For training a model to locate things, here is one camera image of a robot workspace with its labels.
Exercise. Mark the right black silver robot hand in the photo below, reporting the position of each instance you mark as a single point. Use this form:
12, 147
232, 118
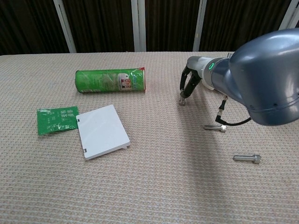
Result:
196, 63

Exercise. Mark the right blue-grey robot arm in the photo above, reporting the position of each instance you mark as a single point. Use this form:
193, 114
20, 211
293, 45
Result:
261, 70

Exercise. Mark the green chips can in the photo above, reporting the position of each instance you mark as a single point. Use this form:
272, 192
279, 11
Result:
105, 80

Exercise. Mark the white plastic cover plate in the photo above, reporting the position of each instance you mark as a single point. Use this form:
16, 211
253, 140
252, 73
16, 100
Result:
102, 131

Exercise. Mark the beige woven tablecloth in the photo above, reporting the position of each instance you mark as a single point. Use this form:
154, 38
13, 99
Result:
151, 175

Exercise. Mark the green foil snack packet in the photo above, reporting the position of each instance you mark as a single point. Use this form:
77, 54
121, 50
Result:
56, 119

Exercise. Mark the grey aluminium partition post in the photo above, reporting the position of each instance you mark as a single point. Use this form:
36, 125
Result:
289, 14
64, 25
199, 25
138, 25

